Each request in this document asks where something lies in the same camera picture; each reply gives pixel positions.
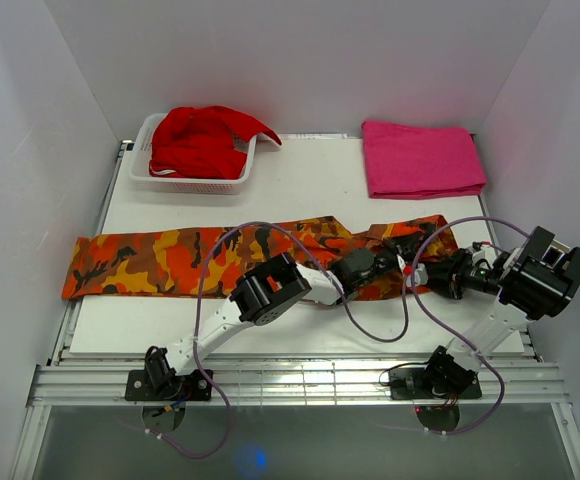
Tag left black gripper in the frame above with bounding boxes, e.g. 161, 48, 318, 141
354, 232, 421, 288

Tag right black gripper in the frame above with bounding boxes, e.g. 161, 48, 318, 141
422, 247, 498, 299

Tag orange camouflage trousers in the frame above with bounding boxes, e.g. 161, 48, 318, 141
61, 215, 447, 300

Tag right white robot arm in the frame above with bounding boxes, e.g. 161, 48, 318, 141
421, 227, 580, 397

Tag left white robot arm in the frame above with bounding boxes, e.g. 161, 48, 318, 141
125, 233, 426, 403

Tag pink folded trousers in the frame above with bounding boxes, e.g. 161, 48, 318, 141
361, 120, 486, 200

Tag red garment in basket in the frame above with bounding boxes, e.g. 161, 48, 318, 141
149, 106, 282, 181

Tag white plastic basket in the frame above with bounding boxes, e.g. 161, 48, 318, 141
128, 106, 267, 195

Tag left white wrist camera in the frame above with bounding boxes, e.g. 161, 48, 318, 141
402, 264, 429, 289

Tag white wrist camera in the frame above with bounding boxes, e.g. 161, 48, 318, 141
469, 242, 510, 272
402, 264, 429, 289

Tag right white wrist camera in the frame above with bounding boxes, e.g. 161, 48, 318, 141
469, 242, 510, 272

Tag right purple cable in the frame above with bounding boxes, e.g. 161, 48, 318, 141
369, 215, 534, 437

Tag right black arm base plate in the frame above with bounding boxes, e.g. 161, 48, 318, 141
379, 365, 483, 400

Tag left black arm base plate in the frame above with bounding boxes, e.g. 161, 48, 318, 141
124, 370, 213, 402

